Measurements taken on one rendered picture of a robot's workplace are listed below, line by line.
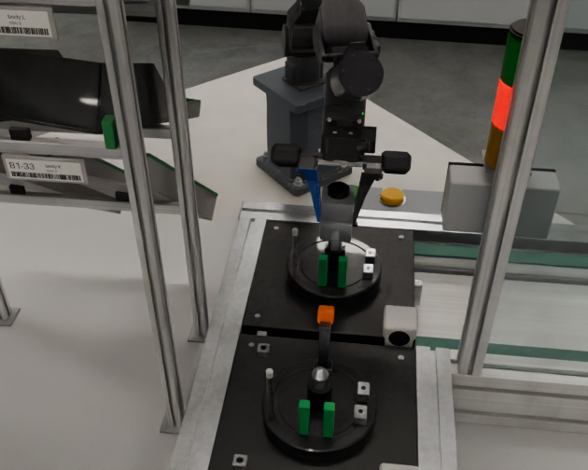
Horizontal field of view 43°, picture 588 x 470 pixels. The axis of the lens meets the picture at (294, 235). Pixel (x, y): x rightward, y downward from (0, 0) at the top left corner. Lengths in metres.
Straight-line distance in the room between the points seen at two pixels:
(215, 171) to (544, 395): 0.81
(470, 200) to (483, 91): 2.92
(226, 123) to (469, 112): 2.03
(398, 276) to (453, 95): 2.63
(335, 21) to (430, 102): 2.62
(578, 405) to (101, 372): 0.67
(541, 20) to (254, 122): 1.05
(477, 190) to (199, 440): 0.44
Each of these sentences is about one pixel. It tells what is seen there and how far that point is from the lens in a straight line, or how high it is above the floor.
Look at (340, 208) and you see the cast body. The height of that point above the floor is 1.11.
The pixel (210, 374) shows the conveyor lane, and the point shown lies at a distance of 1.00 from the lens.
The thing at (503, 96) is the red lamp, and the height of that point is 1.35.
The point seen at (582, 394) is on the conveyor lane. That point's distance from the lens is 1.06.
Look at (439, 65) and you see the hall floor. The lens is 3.97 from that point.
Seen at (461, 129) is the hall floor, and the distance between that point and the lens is 3.43.
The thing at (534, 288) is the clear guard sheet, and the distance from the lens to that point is 0.93.
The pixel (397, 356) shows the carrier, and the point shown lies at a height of 0.97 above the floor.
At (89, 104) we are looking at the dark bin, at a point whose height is 1.33.
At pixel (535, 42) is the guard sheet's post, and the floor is 1.42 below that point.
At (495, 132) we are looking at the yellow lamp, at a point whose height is 1.30.
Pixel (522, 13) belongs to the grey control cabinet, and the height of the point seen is 0.19.
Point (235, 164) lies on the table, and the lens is 1.55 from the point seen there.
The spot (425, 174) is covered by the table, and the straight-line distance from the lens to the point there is 1.54.
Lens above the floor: 1.71
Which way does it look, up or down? 39 degrees down
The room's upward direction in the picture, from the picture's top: straight up
